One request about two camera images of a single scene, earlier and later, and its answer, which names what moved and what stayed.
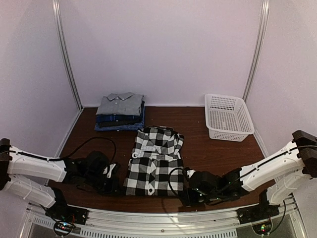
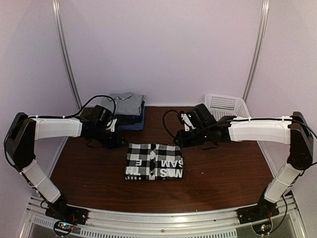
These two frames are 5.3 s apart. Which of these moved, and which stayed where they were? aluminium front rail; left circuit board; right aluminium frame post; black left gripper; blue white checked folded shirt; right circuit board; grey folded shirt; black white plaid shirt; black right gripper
Moved: black white plaid shirt; black right gripper; black left gripper
Stayed: blue white checked folded shirt; grey folded shirt; left circuit board; right aluminium frame post; right circuit board; aluminium front rail
